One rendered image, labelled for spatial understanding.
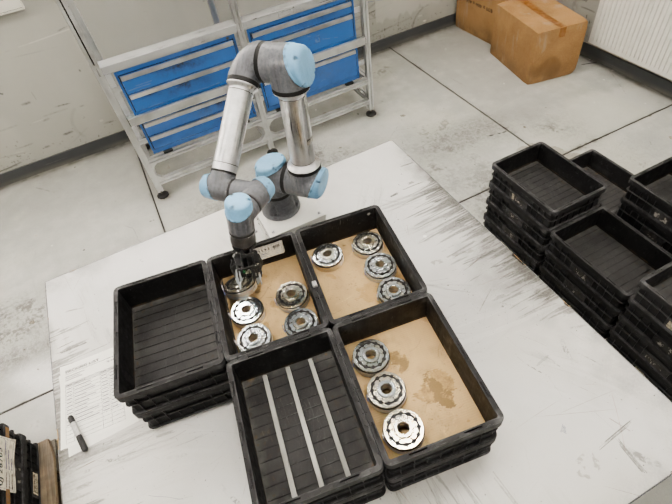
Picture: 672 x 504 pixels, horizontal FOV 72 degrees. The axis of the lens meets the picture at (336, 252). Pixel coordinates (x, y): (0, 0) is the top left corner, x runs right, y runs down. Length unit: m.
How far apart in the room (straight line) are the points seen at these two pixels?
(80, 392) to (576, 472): 1.47
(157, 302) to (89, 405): 0.37
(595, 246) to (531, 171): 0.46
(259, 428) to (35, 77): 3.17
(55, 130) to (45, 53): 0.56
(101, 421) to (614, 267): 2.02
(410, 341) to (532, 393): 0.38
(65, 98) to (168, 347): 2.78
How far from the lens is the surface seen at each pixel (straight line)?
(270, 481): 1.28
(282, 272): 1.58
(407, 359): 1.35
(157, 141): 3.26
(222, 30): 3.06
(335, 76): 3.47
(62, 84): 3.99
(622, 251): 2.36
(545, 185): 2.41
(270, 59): 1.43
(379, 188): 2.01
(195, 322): 1.56
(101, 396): 1.72
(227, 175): 1.43
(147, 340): 1.59
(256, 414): 1.34
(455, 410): 1.30
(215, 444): 1.49
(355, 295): 1.48
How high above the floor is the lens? 2.03
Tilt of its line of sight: 48 degrees down
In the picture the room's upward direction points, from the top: 10 degrees counter-clockwise
